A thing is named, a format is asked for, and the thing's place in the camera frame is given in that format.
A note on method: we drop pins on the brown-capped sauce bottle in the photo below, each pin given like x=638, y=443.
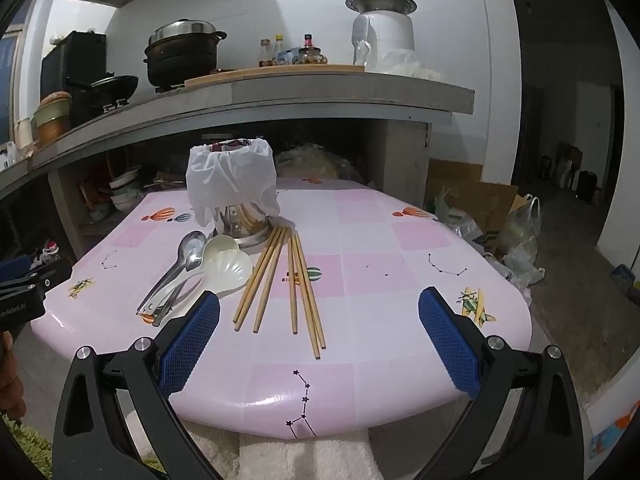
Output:
x=264, y=57

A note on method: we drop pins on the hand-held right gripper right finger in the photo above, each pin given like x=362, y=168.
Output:
x=450, y=345

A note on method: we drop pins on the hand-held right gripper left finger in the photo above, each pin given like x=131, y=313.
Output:
x=192, y=345

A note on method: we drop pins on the concrete kitchen counter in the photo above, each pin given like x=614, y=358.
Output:
x=300, y=92

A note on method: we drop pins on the yellow-capped sauce bottle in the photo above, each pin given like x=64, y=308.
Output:
x=278, y=50

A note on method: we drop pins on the round white plastic spoon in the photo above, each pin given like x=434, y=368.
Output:
x=222, y=246

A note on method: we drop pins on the row of bamboo chopsticks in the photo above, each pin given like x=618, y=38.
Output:
x=296, y=280

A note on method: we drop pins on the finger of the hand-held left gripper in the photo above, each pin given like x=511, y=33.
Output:
x=52, y=272
x=15, y=266

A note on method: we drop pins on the person's left forearm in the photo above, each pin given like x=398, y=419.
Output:
x=20, y=447

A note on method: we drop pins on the person's left hand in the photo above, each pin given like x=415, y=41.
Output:
x=9, y=375

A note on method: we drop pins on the steel utensil holder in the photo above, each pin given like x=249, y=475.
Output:
x=235, y=232

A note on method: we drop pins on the window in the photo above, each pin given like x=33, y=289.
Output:
x=6, y=90

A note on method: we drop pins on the stack of bowls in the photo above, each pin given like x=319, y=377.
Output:
x=125, y=192

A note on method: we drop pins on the cardboard box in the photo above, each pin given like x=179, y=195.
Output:
x=480, y=195

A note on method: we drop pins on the black cooking pot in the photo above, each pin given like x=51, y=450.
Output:
x=182, y=62

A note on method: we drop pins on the metal spoon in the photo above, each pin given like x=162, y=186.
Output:
x=192, y=246
x=165, y=312

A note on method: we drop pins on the wooden cutting board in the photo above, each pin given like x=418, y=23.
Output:
x=280, y=72

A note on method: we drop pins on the clear plastic bag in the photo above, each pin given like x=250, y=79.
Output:
x=405, y=65

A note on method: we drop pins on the crumpled white plastic bag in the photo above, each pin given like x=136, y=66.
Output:
x=525, y=265

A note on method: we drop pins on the black countertop appliance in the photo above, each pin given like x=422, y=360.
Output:
x=72, y=60

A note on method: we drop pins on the crumpled yellowish plastic bag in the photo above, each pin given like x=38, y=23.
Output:
x=310, y=162

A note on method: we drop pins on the cooking oil bottle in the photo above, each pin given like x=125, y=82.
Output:
x=51, y=251

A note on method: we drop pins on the glass jar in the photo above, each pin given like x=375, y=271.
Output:
x=310, y=56

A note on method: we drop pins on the black frying pan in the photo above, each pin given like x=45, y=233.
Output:
x=112, y=87

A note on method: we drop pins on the blue and white packet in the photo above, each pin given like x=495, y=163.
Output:
x=288, y=56

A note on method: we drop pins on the blue plastic box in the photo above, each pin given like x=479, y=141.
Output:
x=625, y=282

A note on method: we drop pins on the gas stove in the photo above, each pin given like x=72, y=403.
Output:
x=170, y=88

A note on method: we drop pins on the white fluffy cloth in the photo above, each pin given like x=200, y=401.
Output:
x=300, y=455

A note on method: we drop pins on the steel pot lid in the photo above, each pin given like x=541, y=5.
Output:
x=182, y=30

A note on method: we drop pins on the white kitchen appliance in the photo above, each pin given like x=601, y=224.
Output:
x=385, y=37

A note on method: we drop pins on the brown ceramic jar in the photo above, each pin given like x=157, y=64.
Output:
x=50, y=120

